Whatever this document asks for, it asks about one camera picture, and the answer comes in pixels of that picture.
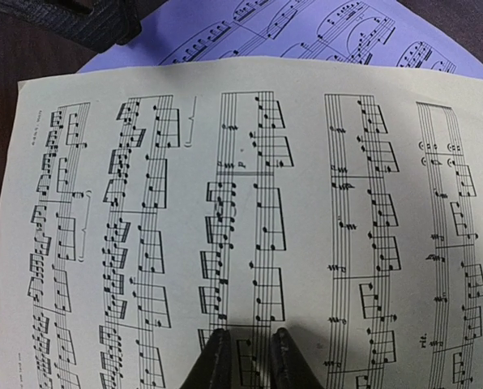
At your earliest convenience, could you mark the purple sheet music page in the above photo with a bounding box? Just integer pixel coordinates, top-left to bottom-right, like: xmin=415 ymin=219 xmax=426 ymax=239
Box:
xmin=81 ymin=1 xmax=483 ymax=79

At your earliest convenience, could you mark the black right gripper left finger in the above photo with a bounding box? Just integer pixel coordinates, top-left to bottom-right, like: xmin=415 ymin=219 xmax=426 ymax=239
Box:
xmin=181 ymin=328 xmax=232 ymax=389

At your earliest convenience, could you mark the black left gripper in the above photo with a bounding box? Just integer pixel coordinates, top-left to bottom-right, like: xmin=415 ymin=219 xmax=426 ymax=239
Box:
xmin=0 ymin=0 xmax=143 ymax=53

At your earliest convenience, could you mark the yellow sheet music page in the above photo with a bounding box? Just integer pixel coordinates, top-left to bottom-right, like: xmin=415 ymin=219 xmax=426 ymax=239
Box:
xmin=0 ymin=58 xmax=483 ymax=388

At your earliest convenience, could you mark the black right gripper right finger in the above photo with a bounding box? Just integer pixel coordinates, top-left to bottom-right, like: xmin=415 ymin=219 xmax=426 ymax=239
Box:
xmin=269 ymin=327 xmax=321 ymax=389

